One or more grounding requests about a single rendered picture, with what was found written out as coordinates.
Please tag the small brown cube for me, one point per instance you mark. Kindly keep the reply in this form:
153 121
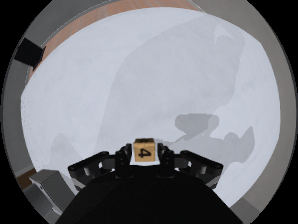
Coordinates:
144 150

